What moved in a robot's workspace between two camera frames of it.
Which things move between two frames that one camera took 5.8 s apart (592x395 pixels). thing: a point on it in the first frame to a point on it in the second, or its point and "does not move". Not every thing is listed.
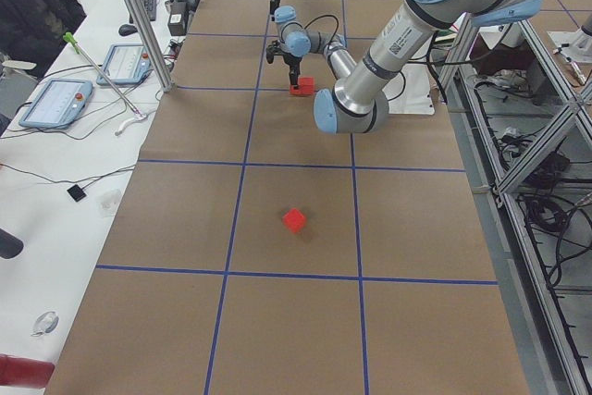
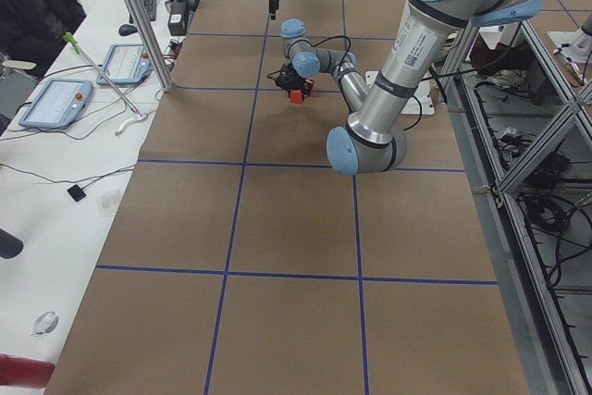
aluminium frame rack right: x=526 y=130 does not move
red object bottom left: x=19 y=372 does not move
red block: x=294 y=220 to x=296 y=96
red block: x=307 y=85 does not move
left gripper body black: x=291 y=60 to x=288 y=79
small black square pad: x=77 y=192 does not move
